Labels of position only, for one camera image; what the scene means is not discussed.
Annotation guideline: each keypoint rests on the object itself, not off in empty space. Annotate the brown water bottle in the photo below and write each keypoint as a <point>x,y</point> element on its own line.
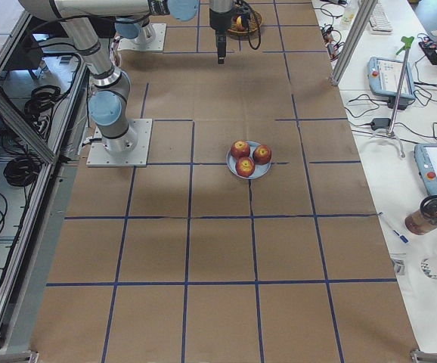
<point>424,219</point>

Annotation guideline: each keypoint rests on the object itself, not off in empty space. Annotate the red apple on plate left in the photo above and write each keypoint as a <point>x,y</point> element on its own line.
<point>240,148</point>

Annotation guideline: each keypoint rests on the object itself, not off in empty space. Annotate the red apple on plate right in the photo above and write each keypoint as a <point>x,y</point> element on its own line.
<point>262,154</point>

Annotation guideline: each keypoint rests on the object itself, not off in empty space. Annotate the red apple on plate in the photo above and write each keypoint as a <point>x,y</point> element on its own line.
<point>240,148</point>
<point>262,154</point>
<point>245,167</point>

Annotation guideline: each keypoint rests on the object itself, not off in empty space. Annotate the white keyboard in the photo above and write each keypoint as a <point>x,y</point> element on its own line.
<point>379,22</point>

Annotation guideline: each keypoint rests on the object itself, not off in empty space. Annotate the white blue pen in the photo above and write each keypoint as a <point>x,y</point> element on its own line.
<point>399,235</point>

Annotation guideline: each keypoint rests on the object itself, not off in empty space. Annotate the light blue plate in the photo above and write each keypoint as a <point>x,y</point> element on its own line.
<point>260,169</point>

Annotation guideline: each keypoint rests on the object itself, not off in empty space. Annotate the aluminium frame post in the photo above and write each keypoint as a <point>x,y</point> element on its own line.
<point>355,32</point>

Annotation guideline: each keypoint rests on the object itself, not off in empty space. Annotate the woven wicker basket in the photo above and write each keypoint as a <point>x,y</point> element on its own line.
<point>251,19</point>

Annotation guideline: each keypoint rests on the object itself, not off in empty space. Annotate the tripod stand with green clamp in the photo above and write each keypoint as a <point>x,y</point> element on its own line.
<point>407,43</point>

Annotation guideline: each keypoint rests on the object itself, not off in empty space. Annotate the black power adapter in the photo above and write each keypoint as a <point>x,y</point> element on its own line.
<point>380,123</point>

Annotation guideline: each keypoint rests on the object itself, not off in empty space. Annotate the red apple on plate front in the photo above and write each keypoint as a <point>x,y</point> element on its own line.
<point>245,167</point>

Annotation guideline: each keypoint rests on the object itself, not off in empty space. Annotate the teach pendant far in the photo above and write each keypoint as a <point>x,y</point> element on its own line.
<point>383,77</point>

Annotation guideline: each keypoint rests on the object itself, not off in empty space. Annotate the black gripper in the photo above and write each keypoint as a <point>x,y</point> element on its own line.
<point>218,18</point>

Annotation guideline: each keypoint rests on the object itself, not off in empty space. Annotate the yellow red apple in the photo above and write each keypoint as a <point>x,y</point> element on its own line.
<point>238,25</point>

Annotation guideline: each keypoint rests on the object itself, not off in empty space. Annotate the plastic bottle on desk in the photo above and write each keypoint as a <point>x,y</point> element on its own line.
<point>348,14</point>

